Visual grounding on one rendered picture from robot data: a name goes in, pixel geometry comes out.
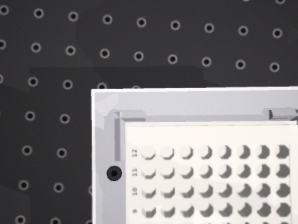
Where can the light grey plate holder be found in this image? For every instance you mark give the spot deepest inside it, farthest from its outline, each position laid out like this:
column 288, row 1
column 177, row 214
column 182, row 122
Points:
column 111, row 108

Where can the white well plate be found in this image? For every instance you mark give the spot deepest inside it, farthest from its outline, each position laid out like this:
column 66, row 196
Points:
column 199, row 172

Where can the dark grey perforated plate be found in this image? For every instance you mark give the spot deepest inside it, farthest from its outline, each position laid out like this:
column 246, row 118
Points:
column 53, row 52

